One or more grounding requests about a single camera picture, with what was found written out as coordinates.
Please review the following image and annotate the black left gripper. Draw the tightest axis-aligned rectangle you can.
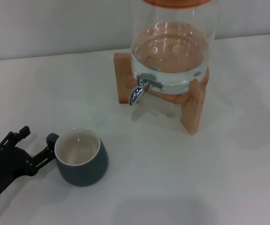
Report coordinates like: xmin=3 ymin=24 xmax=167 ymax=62
xmin=0 ymin=126 xmax=56 ymax=200

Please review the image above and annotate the dark grey ceramic cup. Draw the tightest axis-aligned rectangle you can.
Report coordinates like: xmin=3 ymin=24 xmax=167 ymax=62
xmin=46 ymin=127 xmax=109 ymax=187

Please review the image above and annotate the chrome dispenser faucet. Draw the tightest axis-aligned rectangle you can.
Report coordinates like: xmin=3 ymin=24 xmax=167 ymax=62
xmin=128 ymin=73 xmax=164 ymax=106

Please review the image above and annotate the wooden dispenser stand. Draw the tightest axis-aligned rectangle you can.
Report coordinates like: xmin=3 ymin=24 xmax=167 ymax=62
xmin=113 ymin=52 xmax=210 ymax=136

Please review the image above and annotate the glass water dispenser jar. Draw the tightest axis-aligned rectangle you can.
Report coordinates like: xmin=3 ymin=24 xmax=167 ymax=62
xmin=129 ymin=4 xmax=220 ymax=95

